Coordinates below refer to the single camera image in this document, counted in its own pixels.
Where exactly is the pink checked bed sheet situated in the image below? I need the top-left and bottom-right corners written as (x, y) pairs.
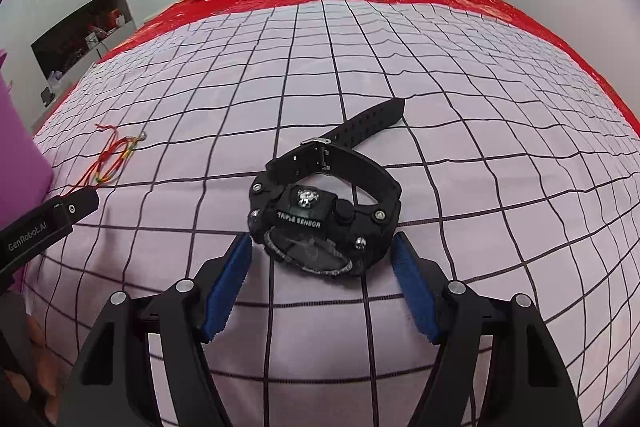
top-left (20, 2), bottom-right (640, 427)

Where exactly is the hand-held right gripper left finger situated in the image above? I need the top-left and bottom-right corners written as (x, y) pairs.
top-left (52, 234), bottom-right (253, 427)

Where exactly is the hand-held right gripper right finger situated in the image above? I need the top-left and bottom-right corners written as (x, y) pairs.
top-left (392, 231), bottom-right (583, 427)

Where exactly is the red string bracelet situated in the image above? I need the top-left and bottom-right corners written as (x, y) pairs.
top-left (65, 124), bottom-right (148, 195)

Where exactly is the purple storage box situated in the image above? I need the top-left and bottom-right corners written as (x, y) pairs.
top-left (0, 49), bottom-right (55, 258)

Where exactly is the wall niche shelf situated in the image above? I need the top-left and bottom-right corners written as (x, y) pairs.
top-left (30, 0), bottom-right (137, 80)

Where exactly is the black wrist watch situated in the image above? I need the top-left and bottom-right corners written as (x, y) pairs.
top-left (248, 97), bottom-right (406, 279)

